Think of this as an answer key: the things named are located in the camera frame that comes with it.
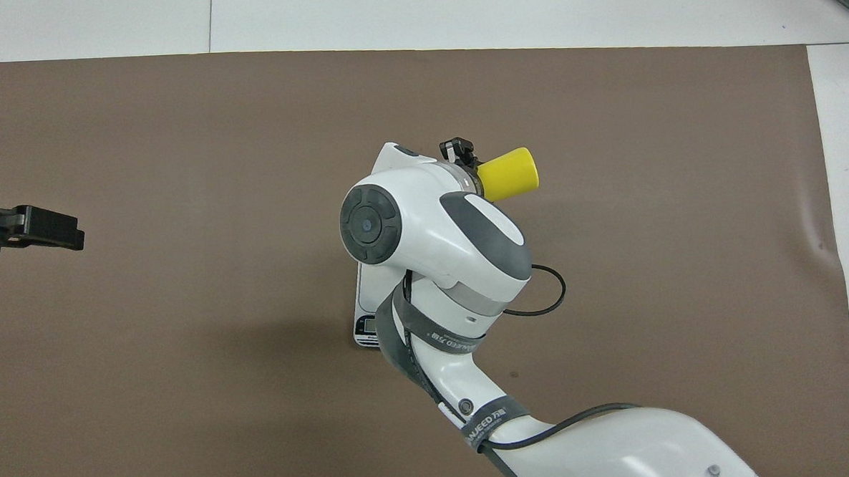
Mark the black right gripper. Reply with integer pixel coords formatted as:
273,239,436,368
440,137,485,196

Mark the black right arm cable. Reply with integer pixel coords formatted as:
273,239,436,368
469,259,646,453

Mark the silver digital kitchen scale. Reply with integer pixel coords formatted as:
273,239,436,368
350,259,410,351

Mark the brown table mat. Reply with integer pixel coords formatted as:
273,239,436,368
0,25,849,477

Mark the yellow squeeze seasoning bottle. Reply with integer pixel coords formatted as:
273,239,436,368
475,146,541,203

